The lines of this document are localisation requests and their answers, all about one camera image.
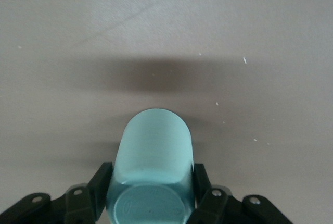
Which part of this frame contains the mint green plastic cup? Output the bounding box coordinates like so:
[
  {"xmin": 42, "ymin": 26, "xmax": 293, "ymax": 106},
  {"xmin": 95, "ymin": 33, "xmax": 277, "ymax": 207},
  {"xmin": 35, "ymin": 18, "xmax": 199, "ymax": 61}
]
[{"xmin": 106, "ymin": 108, "xmax": 196, "ymax": 224}]

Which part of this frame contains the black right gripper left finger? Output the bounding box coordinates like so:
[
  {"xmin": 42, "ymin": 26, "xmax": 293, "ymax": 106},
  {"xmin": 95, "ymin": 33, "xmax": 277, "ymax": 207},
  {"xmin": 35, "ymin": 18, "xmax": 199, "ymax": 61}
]
[{"xmin": 0, "ymin": 161, "xmax": 114, "ymax": 224}]

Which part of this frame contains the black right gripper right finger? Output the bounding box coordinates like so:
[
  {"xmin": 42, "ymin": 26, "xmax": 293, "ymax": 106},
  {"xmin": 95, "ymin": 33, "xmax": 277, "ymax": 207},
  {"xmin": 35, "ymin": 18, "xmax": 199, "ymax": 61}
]
[{"xmin": 187, "ymin": 163, "xmax": 292, "ymax": 224}]

